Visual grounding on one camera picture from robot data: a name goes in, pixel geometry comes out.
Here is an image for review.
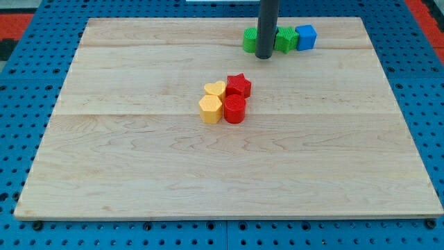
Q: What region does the yellow heart block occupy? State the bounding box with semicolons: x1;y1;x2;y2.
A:
204;81;226;102

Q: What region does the green round block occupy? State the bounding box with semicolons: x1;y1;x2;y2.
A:
243;27;257;53

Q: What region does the yellow hexagon block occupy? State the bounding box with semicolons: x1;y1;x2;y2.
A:
198;95;222;124

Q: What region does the green star block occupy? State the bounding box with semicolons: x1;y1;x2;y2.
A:
274;26;299;53

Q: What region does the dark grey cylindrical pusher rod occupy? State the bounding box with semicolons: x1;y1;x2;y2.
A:
255;0;280;60

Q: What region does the light wooden board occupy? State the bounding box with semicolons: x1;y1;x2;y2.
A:
14;17;443;221

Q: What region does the blue cube block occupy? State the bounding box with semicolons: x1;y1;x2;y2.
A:
295;24;317;51

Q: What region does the red star block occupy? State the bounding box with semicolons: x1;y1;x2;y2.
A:
226;73;252;98

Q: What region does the red cylinder block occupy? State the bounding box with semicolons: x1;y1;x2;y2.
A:
224;94;246;124

